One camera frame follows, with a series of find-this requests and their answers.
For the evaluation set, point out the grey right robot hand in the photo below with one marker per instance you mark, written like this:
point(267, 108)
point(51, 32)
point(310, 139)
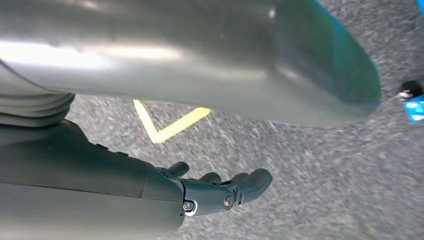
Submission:
point(165, 49)

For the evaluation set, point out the blue metal shelf rack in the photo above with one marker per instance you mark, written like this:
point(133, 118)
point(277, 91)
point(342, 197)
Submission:
point(414, 111)

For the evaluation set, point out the yellow floor tape square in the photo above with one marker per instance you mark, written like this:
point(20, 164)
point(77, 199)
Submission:
point(159, 137)

